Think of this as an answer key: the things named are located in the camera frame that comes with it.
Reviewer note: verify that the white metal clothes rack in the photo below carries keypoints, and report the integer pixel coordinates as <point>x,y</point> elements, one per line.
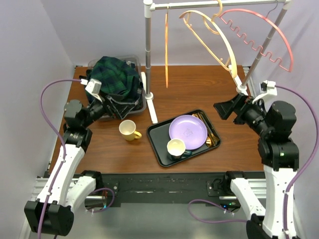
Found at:
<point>210,11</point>

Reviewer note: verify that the cream paper cup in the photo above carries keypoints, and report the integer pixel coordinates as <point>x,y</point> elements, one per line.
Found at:
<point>176,148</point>

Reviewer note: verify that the aluminium frame rail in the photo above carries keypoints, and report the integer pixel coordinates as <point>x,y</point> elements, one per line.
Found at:
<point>42,184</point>

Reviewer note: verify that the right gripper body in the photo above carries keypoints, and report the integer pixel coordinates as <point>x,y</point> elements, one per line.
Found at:
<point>252,114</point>

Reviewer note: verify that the gold spoon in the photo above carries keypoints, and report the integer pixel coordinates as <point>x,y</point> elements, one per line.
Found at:
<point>211,140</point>

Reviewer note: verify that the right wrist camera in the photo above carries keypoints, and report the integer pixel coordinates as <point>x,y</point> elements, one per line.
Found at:
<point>268,89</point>

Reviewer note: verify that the cream wooden hanger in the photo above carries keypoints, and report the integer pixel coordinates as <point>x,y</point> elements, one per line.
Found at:
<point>214,37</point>

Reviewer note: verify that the yellow mug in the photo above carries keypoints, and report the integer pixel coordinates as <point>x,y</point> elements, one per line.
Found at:
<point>127,128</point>

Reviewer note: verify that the purple plate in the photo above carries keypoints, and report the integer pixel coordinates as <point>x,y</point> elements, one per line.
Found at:
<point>191,130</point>

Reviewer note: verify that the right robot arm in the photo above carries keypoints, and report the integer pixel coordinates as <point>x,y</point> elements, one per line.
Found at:
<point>280,158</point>

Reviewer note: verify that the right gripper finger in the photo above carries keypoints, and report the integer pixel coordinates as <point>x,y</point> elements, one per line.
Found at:
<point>225,109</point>
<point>239,101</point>

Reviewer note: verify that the green plaid skirt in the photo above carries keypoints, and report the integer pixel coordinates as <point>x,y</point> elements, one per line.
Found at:
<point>106,70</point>

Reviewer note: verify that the navy white plaid skirt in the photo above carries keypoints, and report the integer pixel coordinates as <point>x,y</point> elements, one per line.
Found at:
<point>131,85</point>

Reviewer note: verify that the black mounting base plate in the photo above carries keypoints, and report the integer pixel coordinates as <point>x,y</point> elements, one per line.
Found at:
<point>161,188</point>

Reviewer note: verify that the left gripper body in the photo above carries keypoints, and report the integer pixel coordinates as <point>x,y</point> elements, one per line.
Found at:
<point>97,109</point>

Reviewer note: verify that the black tray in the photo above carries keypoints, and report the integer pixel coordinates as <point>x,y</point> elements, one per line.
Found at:
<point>159,137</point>

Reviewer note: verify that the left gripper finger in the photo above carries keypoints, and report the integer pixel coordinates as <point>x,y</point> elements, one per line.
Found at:
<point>119,111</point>
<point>122,100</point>

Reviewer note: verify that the dark green cup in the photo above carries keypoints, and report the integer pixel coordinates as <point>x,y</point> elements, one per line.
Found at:
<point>183,156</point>

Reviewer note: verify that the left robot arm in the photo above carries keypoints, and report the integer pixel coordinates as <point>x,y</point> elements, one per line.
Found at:
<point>76,136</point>

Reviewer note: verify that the orange plastic hanger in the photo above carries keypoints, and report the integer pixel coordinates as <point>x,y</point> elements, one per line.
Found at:
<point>166,48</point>

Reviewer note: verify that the clear plastic bin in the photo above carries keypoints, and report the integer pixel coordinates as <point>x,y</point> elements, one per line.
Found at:
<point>122,87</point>

